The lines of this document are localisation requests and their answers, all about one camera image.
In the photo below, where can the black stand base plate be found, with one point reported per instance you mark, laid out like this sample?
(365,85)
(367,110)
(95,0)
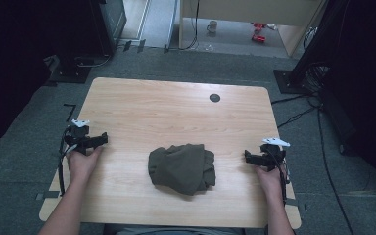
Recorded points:
(287,83)
(70,71)

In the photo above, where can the grey mug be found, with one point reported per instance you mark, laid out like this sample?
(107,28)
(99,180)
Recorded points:
(212,26)

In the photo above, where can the person's right hand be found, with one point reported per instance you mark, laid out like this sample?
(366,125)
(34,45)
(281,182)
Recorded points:
(269,181)

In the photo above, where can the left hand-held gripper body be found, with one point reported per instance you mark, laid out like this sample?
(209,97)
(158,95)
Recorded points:
(76,137)

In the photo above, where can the black cabinet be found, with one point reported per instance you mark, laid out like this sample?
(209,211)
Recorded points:
(109,23)

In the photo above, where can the black metal stand column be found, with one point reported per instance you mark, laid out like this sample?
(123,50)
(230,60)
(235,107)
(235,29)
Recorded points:
(316,36)

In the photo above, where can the black curtain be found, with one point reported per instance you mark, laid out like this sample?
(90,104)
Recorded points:
(9,58)

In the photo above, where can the large red tool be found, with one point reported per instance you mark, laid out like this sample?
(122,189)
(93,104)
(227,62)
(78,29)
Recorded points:
(258,38)

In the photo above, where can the light wooden shelf unit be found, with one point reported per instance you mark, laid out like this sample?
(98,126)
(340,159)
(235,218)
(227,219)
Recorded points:
(241,11)

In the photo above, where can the grey tape strip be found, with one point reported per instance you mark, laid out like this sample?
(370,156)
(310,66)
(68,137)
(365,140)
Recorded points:
(292,201)
(47,195)

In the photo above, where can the olive green shorts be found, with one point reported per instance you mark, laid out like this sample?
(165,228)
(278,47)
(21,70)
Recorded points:
(179,168)

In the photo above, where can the person's left hand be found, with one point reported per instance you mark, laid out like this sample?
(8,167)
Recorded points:
(81,164)

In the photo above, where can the small red tool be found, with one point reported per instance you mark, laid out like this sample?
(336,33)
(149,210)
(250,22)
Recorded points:
(259,25)

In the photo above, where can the black round table grommet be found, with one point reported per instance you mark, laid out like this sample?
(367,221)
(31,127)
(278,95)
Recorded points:
(214,97)

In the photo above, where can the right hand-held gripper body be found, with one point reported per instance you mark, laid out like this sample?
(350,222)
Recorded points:
(272,156)

